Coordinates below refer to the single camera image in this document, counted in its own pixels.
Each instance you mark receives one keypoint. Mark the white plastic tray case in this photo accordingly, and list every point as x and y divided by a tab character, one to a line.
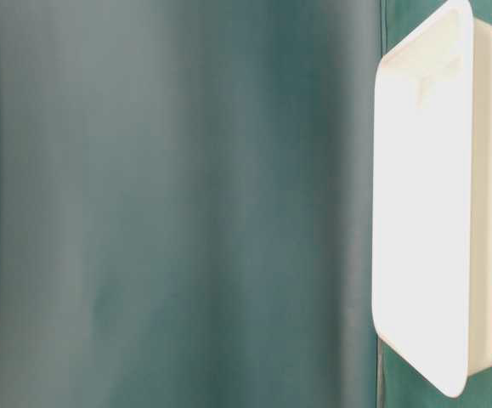
432	198

